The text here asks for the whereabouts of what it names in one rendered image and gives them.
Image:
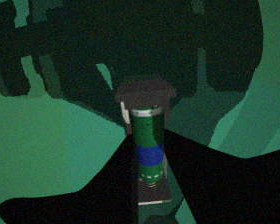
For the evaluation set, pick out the green cylindrical battery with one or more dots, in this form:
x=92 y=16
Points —
x=148 y=130

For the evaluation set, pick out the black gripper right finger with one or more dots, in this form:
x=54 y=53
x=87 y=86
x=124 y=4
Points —
x=219 y=188

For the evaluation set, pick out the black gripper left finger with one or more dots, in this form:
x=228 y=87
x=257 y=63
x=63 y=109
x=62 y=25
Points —
x=111 y=197

